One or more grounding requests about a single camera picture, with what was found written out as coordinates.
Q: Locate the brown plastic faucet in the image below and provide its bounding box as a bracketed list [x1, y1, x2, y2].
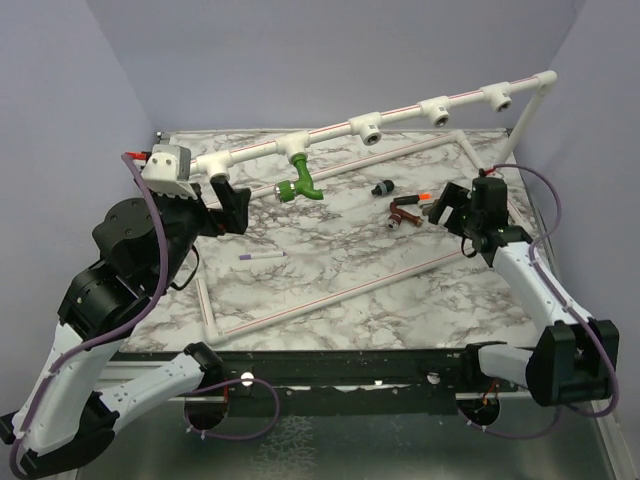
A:
[386, 199, 423, 230]

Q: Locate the white PVC pipe frame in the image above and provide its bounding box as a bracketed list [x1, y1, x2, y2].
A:
[134, 69, 559, 347]

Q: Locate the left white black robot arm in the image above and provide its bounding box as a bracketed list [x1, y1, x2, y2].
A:
[1, 181, 251, 479]

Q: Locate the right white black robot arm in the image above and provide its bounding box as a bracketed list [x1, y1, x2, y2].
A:
[428, 177, 619, 406]

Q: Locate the black orange tool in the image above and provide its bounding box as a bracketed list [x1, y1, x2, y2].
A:
[394, 193, 432, 205]

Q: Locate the green plastic faucet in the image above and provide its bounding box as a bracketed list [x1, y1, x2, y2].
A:
[274, 154, 324, 203]

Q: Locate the purple capped white marker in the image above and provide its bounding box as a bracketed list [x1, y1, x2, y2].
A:
[238, 251, 287, 261]

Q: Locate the small black round fitting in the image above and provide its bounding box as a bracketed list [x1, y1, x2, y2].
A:
[371, 180, 395, 197]

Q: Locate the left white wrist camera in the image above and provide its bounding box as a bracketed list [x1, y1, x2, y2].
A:
[142, 144, 197, 199]

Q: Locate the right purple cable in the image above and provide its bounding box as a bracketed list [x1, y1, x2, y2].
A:
[482, 162, 621, 441]

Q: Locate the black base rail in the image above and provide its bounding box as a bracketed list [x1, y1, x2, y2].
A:
[164, 344, 521, 419]

